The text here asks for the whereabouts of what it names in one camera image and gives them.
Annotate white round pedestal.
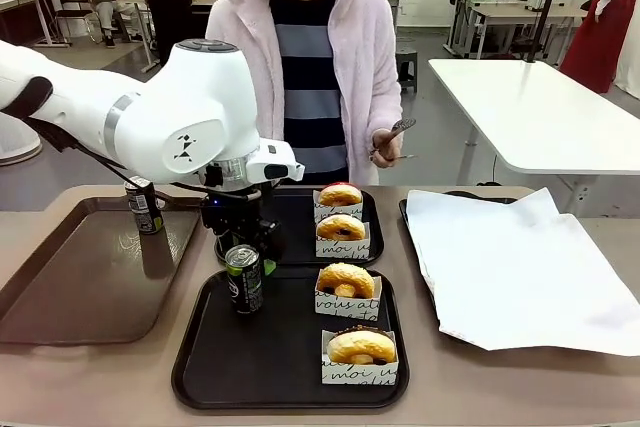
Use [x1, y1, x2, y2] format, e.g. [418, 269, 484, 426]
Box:
[0, 111, 44, 167]

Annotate brown plastic tray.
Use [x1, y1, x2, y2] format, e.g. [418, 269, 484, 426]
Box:
[0, 195, 207, 347]

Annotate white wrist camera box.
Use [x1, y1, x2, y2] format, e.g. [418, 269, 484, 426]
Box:
[245, 139, 306, 183]

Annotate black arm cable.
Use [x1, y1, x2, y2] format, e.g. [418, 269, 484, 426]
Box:
[27, 116, 221, 204]

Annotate orange glazed donut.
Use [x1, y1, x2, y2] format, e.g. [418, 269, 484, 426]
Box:
[316, 214, 367, 242]

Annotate figure in red dress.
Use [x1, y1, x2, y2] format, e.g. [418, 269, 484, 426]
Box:
[559, 0, 640, 96]

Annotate white paper sheet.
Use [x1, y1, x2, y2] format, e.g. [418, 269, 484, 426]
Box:
[405, 187, 640, 358]

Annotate black stool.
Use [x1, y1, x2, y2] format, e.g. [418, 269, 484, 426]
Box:
[397, 46, 419, 93]

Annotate person in pink fleece jacket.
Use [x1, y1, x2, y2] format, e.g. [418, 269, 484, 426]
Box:
[205, 0, 404, 187]

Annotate brown metal tongs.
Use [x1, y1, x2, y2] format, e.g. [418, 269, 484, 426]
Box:
[369, 117, 417, 163]

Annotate black Pepsi can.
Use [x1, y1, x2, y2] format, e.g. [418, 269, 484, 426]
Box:
[225, 244, 265, 316]
[123, 175, 165, 235]

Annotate black tray under paper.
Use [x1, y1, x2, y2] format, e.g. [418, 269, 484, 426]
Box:
[398, 190, 521, 344]

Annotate black floor cable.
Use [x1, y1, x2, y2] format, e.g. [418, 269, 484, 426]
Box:
[477, 151, 501, 186]

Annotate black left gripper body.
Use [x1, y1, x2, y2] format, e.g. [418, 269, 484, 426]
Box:
[199, 189, 281, 249]

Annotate small black tray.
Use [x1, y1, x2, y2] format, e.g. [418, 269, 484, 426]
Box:
[214, 187, 385, 268]

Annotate person's left hand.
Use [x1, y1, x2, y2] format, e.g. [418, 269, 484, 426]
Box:
[369, 127, 404, 169]

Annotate grey workbench desk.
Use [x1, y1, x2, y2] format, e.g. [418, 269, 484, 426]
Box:
[464, 0, 589, 59]

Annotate black pole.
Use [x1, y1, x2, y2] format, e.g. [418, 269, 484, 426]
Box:
[529, 0, 571, 64]

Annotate large black tray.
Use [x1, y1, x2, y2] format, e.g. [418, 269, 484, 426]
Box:
[171, 266, 411, 411]

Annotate person's left forearm pink sleeve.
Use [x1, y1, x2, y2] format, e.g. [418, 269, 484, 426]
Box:
[372, 91, 404, 138]

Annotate black office chair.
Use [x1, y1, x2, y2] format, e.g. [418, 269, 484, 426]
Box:
[54, 0, 101, 41]

